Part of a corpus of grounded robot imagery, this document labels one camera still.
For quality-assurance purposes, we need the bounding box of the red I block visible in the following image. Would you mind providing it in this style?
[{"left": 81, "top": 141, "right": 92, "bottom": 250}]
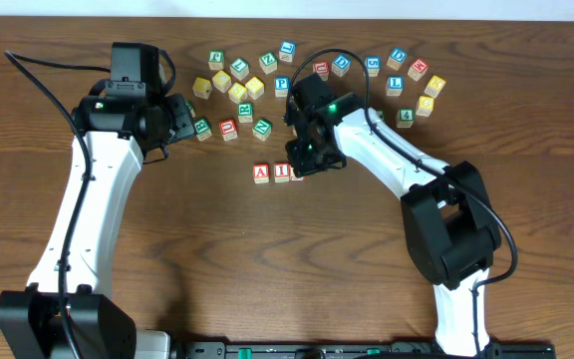
[{"left": 273, "top": 163, "right": 291, "bottom": 182}]

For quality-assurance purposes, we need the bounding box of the red A block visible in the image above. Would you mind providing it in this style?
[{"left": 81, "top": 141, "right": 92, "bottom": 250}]
[{"left": 253, "top": 164, "right": 270, "bottom": 184}]

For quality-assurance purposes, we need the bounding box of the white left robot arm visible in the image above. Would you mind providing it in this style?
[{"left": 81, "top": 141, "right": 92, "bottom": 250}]
[{"left": 0, "top": 42, "right": 196, "bottom": 358}]

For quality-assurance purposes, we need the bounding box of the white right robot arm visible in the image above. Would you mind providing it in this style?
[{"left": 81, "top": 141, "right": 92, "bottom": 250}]
[{"left": 285, "top": 75, "right": 500, "bottom": 357}]

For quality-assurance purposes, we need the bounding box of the green A block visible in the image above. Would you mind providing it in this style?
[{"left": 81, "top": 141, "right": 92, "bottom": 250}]
[{"left": 186, "top": 101, "right": 196, "bottom": 118}]

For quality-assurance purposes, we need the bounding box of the green B block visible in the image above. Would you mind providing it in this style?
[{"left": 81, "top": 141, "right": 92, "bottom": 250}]
[{"left": 194, "top": 118, "right": 212, "bottom": 142}]

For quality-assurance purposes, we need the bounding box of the yellow block left cluster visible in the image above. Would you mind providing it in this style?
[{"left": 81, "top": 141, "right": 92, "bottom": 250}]
[{"left": 192, "top": 77, "right": 212, "bottom": 100}]

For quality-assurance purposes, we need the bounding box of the yellow block cluster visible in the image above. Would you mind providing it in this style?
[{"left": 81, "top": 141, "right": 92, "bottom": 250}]
[
  {"left": 192, "top": 77, "right": 212, "bottom": 100},
  {"left": 227, "top": 83, "right": 248, "bottom": 104},
  {"left": 245, "top": 77, "right": 265, "bottom": 100},
  {"left": 212, "top": 70, "right": 232, "bottom": 93}
]

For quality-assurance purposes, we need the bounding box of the red U block lower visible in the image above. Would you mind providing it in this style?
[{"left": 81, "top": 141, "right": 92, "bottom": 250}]
[{"left": 218, "top": 119, "right": 238, "bottom": 142}]

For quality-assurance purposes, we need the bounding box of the red u block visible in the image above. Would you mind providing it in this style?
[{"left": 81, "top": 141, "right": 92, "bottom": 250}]
[
  {"left": 218, "top": 119, "right": 238, "bottom": 142},
  {"left": 312, "top": 61, "right": 330, "bottom": 81}
]

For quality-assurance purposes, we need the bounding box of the green N block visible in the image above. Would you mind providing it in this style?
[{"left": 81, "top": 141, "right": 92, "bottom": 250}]
[{"left": 252, "top": 119, "right": 272, "bottom": 141}]

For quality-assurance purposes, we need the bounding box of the yellow block upper cluster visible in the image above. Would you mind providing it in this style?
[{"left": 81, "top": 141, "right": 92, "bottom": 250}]
[{"left": 212, "top": 70, "right": 232, "bottom": 93}]

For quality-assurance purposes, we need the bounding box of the yellow block middle cluster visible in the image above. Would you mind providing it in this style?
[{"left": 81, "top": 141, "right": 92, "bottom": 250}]
[{"left": 227, "top": 83, "right": 248, "bottom": 104}]

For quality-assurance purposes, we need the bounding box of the green R block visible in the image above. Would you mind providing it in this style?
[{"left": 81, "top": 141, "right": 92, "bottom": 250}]
[{"left": 237, "top": 102, "right": 253, "bottom": 123}]

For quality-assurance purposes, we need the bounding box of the green block top left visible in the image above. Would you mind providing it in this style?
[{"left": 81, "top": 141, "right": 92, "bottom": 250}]
[{"left": 208, "top": 50, "right": 224, "bottom": 71}]

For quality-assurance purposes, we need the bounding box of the blue P block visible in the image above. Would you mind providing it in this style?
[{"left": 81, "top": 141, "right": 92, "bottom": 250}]
[{"left": 274, "top": 77, "right": 290, "bottom": 98}]

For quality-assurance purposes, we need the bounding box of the green 7 block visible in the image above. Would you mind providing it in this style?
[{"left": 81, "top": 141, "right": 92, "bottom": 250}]
[{"left": 230, "top": 58, "right": 249, "bottom": 81}]

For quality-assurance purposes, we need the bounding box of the green J block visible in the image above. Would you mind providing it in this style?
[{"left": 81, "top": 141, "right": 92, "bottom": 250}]
[{"left": 376, "top": 111, "right": 386, "bottom": 122}]

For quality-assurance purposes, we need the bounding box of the yellow block right cluster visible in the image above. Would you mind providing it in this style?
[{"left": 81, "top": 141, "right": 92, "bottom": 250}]
[{"left": 245, "top": 77, "right": 265, "bottom": 100}]

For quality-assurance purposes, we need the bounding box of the red U block upper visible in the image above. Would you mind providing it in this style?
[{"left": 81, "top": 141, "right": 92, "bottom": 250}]
[{"left": 312, "top": 61, "right": 330, "bottom": 81}]

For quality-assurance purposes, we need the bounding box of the blue d block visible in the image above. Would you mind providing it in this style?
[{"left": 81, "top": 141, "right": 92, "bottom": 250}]
[
  {"left": 387, "top": 48, "right": 408, "bottom": 71},
  {"left": 332, "top": 54, "right": 351, "bottom": 77}
]

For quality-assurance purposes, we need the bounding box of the green Z block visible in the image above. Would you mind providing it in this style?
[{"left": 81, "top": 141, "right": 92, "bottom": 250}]
[{"left": 259, "top": 52, "right": 278, "bottom": 75}]

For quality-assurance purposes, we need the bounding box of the green 4 block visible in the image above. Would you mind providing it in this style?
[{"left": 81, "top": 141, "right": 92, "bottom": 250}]
[{"left": 396, "top": 108, "right": 415, "bottom": 129}]

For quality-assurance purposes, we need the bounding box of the blue block top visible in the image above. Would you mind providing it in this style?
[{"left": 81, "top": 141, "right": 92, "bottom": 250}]
[{"left": 279, "top": 41, "right": 296, "bottom": 63}]

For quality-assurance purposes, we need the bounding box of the blue L block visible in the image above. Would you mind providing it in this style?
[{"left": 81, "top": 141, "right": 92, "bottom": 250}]
[{"left": 386, "top": 76, "right": 405, "bottom": 97}]

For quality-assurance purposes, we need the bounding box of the yellow G block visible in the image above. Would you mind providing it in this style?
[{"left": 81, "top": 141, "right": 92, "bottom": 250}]
[{"left": 416, "top": 96, "right": 434, "bottom": 117}]

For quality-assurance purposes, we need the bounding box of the blue D block far right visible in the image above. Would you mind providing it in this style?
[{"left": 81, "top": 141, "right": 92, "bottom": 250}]
[{"left": 387, "top": 48, "right": 408, "bottom": 71}]

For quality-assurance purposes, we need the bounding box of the red M block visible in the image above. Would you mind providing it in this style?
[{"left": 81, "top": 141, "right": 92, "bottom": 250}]
[{"left": 408, "top": 58, "right": 429, "bottom": 81}]

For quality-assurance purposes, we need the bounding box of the yellow K block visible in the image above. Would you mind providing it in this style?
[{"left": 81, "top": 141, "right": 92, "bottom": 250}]
[{"left": 425, "top": 75, "right": 446, "bottom": 99}]

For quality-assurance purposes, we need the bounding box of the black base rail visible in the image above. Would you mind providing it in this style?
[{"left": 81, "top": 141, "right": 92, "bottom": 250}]
[{"left": 170, "top": 341, "right": 557, "bottom": 359}]

